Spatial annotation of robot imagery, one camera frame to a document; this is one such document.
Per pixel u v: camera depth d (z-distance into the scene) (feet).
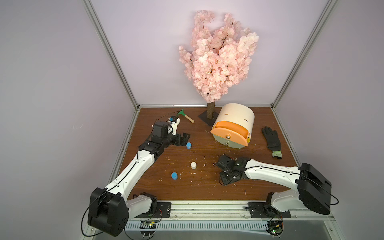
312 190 1.35
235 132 2.45
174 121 2.33
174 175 2.67
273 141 3.24
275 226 2.28
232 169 2.00
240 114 2.89
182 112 3.69
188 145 3.11
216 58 2.06
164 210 2.38
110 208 1.28
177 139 2.33
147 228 2.36
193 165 2.82
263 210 2.39
